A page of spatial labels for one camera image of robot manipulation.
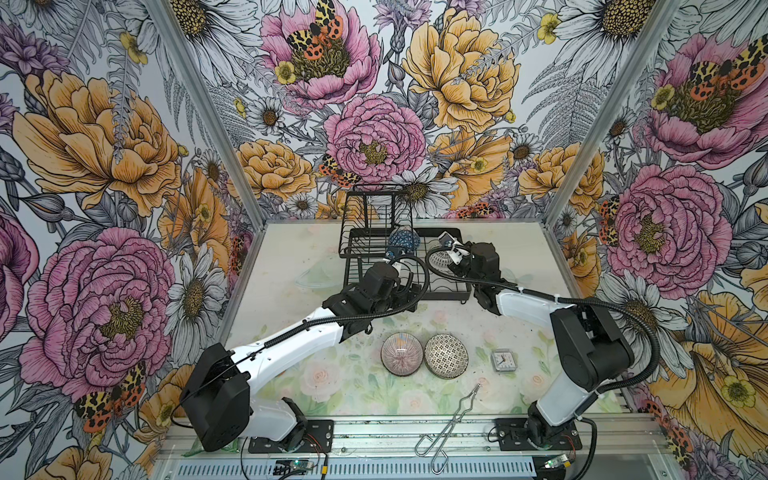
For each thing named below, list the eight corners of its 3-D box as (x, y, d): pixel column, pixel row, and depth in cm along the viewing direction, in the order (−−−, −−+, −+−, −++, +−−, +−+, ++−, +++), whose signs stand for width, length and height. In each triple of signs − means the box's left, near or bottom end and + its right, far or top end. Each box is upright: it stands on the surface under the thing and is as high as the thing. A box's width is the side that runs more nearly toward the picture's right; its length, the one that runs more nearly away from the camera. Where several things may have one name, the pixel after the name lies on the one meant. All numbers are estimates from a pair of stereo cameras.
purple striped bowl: (380, 379, 85) (380, 372, 80) (381, 341, 92) (381, 332, 87) (422, 379, 85) (424, 372, 80) (420, 341, 92) (421, 332, 87)
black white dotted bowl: (425, 381, 84) (427, 373, 79) (422, 343, 92) (424, 333, 86) (466, 381, 84) (471, 373, 79) (460, 343, 92) (464, 333, 87)
